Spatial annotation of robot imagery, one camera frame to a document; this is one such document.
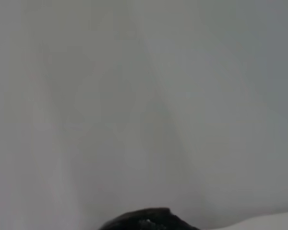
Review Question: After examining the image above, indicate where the black teapot with handle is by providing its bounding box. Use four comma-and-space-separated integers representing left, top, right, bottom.
96, 207, 203, 230

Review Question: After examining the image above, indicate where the white tablecloth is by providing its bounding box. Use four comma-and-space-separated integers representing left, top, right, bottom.
0, 0, 288, 230

